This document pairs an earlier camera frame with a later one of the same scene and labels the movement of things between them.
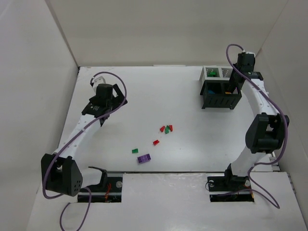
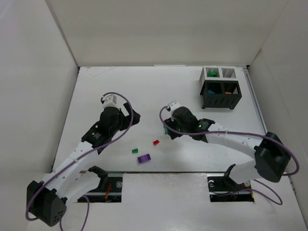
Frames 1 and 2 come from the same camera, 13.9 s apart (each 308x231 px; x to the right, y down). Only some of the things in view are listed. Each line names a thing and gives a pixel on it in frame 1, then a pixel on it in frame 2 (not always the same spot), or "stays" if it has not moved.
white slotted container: x=210 y=72 stays
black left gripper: x=119 y=92 -> x=125 y=116
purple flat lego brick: x=144 y=158 stays
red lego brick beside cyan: x=156 y=142 stays
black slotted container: x=220 y=94 stays
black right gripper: x=234 y=78 -> x=171 y=132
